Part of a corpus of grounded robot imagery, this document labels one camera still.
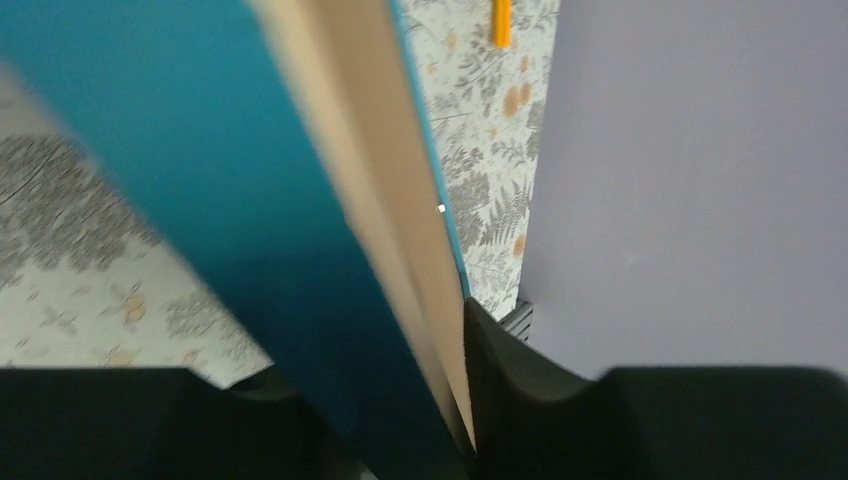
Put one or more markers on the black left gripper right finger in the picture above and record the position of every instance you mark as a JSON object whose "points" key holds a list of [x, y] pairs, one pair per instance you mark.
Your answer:
{"points": [[534, 419]]}

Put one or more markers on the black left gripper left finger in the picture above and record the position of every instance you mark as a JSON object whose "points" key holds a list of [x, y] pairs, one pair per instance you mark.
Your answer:
{"points": [[162, 423]]}

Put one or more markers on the blue wooden picture frame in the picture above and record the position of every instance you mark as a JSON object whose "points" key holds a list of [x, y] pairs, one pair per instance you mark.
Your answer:
{"points": [[184, 110]]}

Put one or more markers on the floral patterned table mat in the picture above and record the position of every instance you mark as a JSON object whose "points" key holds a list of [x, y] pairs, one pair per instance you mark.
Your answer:
{"points": [[85, 282]]}

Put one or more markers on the yellow toy block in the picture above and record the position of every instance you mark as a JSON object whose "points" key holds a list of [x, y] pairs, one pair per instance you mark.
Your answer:
{"points": [[501, 23]]}

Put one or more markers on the brown frame backing board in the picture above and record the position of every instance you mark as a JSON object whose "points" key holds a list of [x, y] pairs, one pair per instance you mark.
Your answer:
{"points": [[355, 87]]}

